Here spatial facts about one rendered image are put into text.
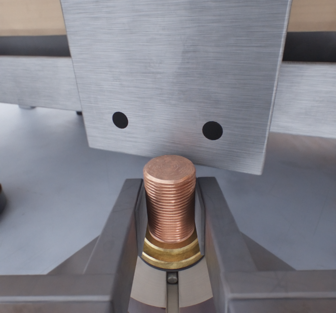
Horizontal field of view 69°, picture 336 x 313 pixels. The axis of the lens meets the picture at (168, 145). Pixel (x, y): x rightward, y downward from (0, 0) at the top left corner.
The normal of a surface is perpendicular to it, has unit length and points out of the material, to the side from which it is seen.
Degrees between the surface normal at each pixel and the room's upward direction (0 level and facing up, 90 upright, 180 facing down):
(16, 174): 180
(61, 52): 90
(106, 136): 90
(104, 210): 180
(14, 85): 90
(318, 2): 90
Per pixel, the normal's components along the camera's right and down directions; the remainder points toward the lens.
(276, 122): -0.35, 0.44
